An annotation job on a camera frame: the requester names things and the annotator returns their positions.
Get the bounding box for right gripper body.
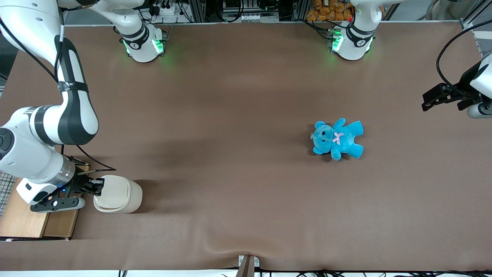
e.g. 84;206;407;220
16;175;84;206

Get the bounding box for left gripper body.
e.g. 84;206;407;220
457;53;492;112

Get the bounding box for cream lidded trash can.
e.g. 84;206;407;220
93;174;143;214

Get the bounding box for blue teddy bear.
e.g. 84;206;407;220
311;118;364;162

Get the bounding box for orange plush toys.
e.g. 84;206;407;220
306;0;386;22

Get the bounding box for brown table cover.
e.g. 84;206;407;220
0;22;492;272

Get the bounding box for white power strip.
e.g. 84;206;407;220
151;2;183;17

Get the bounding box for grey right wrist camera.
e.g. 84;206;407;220
30;197;86;214

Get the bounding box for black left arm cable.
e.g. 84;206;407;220
436;19;492;90

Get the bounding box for wooden shelf with wire rack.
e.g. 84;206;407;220
0;154;91;242

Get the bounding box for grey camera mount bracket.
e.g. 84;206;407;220
236;254;261;277

